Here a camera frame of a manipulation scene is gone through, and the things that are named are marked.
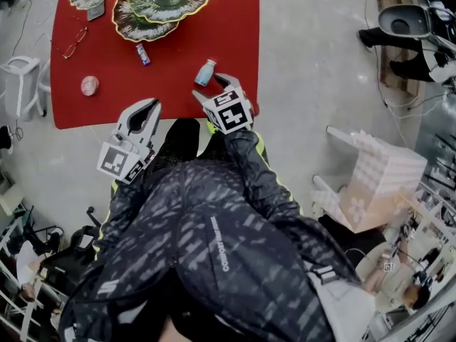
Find white shelf rack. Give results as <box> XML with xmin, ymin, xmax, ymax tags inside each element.
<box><xmin>351</xmin><ymin>180</ymin><xmax>456</xmax><ymax>342</ymax></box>

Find person's left forearm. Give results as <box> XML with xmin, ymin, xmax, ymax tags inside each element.
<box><xmin>94</xmin><ymin>176</ymin><xmax>150</xmax><ymax>256</ymax></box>

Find black office chair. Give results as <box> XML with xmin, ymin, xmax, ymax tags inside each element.
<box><xmin>21</xmin><ymin>204</ymin><xmax>104</xmax><ymax>291</ymax></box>

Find grey backpack strap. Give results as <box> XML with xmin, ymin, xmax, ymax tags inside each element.
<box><xmin>306</xmin><ymin>265</ymin><xmax>375</xmax><ymax>342</ymax></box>

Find person's dark patterned jacket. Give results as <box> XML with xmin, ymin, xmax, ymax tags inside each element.
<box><xmin>58</xmin><ymin>160</ymin><xmax>375</xmax><ymax>342</ymax></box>

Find white office chair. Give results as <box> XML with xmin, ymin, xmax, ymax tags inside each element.
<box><xmin>0</xmin><ymin>55</ymin><xmax>51</xmax><ymax>123</ymax></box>

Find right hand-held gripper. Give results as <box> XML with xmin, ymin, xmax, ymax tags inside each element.
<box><xmin>192</xmin><ymin>72</ymin><xmax>256</xmax><ymax>135</ymax></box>

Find red tablecloth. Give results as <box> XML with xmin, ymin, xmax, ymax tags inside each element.
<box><xmin>49</xmin><ymin>0</ymin><xmax>261</xmax><ymax>130</ymax></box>

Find person's right forearm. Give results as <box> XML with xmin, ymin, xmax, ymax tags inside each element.
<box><xmin>213</xmin><ymin>128</ymin><xmax>304</xmax><ymax>227</ymax></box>

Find brown wooden floor board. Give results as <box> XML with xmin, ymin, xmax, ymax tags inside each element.
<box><xmin>373</xmin><ymin>0</ymin><xmax>423</xmax><ymax>98</ymax></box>

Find thin-framed eyeglasses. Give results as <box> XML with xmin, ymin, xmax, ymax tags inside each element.
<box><xmin>51</xmin><ymin>26</ymin><xmax>88</xmax><ymax>60</ymax></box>

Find black smartphone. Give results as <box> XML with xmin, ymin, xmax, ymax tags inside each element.
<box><xmin>86</xmin><ymin>5</ymin><xmax>106</xmax><ymax>21</ymax></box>

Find small teal bottle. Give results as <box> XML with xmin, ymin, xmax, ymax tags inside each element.
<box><xmin>194</xmin><ymin>58</ymin><xmax>217</xmax><ymax>87</ymax></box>

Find round pink container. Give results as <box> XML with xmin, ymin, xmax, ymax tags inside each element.
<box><xmin>81</xmin><ymin>76</ymin><xmax>100</xmax><ymax>98</ymax></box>

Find white patterned carton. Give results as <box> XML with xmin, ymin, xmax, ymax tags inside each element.
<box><xmin>311</xmin><ymin>126</ymin><xmax>428</xmax><ymax>234</ymax></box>

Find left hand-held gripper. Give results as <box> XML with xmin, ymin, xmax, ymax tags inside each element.
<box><xmin>96</xmin><ymin>98</ymin><xmax>163</xmax><ymax>185</ymax></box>

